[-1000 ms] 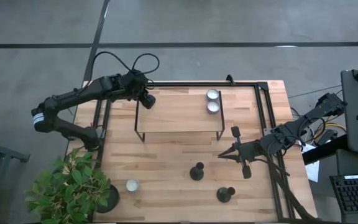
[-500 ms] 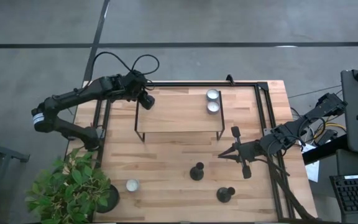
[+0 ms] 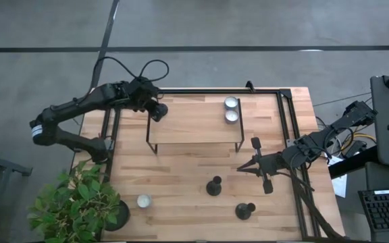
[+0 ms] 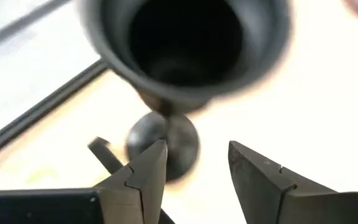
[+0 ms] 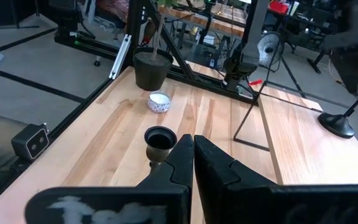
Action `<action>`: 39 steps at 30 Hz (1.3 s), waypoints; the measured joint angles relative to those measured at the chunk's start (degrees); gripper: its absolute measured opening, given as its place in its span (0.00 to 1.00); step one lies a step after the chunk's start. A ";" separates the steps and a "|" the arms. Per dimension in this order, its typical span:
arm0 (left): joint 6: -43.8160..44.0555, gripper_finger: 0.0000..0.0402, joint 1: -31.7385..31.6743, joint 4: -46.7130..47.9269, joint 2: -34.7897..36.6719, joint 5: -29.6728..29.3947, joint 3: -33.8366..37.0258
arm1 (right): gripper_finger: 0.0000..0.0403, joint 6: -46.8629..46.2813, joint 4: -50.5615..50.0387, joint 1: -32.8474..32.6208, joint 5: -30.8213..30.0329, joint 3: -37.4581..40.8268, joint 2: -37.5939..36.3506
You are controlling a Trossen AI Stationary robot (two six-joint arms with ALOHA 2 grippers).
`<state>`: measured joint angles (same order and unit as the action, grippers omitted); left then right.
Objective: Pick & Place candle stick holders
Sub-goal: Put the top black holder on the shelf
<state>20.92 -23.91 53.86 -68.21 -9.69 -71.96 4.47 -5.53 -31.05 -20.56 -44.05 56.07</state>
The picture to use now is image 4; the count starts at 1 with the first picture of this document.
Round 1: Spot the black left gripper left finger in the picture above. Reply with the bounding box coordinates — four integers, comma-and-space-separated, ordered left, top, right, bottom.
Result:
0, 139, 169, 224

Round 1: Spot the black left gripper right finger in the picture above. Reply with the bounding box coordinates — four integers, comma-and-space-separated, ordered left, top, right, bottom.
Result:
227, 140, 358, 224

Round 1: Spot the black metal candlestick holder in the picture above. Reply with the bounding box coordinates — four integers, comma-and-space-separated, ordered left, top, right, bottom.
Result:
78, 0, 293, 184

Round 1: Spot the black aluminium table frame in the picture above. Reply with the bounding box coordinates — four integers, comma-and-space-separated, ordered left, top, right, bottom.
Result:
0, 57, 110, 164

